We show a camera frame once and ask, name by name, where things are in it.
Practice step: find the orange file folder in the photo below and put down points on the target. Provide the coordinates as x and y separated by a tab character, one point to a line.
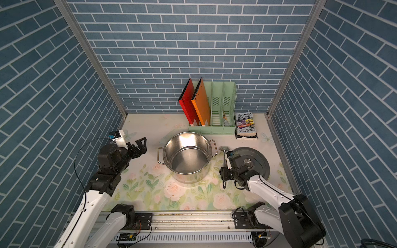
201	104

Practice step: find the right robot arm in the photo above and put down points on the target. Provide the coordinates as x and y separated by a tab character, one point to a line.
291	215

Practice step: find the stainless steel stock pot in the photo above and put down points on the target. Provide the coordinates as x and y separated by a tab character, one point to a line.
187	155

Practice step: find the aluminium front rail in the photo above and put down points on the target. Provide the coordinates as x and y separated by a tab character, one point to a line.
191	221

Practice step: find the long steel ladle spoon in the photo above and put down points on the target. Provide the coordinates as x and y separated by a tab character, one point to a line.
224	149

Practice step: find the right aluminium corner post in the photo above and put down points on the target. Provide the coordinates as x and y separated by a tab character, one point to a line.
314	15

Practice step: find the treehouse paperback book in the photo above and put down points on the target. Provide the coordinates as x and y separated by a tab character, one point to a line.
245	125

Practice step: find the dark book underneath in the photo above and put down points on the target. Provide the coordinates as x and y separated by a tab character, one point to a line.
247	137

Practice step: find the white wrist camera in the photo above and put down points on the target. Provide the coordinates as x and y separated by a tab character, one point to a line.
118	138
228	162

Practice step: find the left aluminium corner post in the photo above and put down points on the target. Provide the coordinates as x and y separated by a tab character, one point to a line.
88	50

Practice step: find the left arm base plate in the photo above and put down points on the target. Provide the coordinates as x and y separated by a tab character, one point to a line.
142	221

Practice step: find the aluminium corner post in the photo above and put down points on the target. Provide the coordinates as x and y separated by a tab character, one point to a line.
314	15
88	50

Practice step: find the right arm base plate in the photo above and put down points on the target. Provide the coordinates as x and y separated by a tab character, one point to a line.
241	221

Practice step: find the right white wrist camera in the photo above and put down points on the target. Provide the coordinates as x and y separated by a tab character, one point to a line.
228	162

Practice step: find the small item in organizer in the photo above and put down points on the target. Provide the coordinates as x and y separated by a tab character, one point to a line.
225	121

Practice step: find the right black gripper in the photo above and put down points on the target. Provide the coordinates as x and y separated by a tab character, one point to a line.
227	176

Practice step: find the green plastic file organizer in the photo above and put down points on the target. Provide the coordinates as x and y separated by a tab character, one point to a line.
221	97

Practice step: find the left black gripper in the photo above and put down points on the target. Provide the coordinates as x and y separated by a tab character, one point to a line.
142	149

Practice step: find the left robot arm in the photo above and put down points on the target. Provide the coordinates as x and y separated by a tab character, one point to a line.
113	159

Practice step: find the stainless steel pot lid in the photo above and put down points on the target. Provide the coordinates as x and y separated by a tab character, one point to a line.
258	162

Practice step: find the floral table mat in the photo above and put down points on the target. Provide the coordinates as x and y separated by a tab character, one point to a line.
149	186

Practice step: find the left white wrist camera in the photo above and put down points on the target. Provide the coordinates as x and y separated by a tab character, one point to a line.
118	138

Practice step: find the red file folder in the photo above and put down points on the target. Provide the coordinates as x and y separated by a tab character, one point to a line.
187	105

